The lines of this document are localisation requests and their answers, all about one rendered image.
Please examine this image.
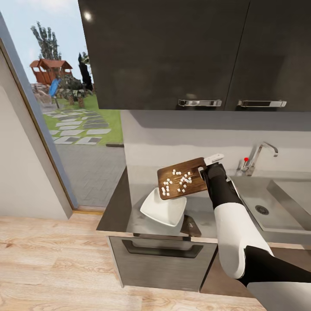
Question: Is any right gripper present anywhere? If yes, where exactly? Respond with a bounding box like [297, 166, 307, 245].
[199, 169, 206, 181]

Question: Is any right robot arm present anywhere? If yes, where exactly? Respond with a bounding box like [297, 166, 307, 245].
[199, 153, 311, 311]

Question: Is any cutting board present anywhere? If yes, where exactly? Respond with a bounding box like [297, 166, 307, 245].
[157, 157, 207, 201]

